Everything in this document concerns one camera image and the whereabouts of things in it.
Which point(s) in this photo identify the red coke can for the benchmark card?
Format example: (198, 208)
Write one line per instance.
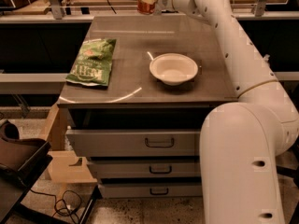
(145, 8)

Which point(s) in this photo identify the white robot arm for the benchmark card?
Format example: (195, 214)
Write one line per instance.
(239, 141)

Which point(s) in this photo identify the white bowl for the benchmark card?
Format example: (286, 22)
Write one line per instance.
(173, 69)

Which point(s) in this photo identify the green chip bag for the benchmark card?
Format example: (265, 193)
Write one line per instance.
(93, 64)

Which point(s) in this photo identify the grey drawer cabinet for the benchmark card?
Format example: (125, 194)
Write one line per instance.
(136, 100)

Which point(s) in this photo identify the clear plastic bottle right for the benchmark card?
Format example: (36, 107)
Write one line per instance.
(266, 58)

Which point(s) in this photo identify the top grey drawer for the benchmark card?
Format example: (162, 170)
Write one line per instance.
(134, 143)

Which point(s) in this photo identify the grey drawer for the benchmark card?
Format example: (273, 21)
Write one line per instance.
(134, 143)
(150, 190)
(143, 168)

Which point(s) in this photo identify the middle grey drawer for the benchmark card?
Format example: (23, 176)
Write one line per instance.
(143, 168)

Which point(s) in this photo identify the wooden crate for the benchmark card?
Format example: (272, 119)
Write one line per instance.
(65, 167)

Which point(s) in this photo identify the bottom grey drawer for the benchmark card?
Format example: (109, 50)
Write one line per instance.
(150, 190)

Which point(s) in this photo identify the brown black chair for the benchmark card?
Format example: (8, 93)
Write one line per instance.
(22, 162)

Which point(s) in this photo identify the black office chair base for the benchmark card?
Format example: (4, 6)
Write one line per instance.
(294, 174)

